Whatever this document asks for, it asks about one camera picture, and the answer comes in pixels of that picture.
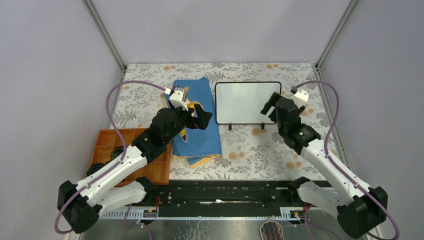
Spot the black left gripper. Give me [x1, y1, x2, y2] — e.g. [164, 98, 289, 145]
[164, 104, 213, 145]

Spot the black framed whiteboard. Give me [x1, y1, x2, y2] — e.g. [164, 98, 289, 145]
[214, 81, 282, 125]

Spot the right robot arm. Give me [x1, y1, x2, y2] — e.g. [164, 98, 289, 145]
[261, 91, 388, 239]

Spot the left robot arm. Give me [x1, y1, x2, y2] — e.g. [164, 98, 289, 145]
[54, 103, 213, 234]

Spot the blue cartoon cloth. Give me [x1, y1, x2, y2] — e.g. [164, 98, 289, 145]
[172, 77, 222, 168]

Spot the orange wooden compartment tray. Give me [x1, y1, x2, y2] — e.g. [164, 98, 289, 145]
[90, 128, 172, 187]

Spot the black roll in tray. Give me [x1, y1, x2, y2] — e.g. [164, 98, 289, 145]
[86, 162, 105, 177]

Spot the striped object at bottom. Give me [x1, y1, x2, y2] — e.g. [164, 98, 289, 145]
[258, 215, 284, 240]

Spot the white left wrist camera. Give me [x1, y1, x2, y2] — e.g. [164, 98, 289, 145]
[163, 87, 189, 111]

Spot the black mounting rail base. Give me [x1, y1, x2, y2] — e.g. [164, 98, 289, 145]
[99, 180, 332, 221]

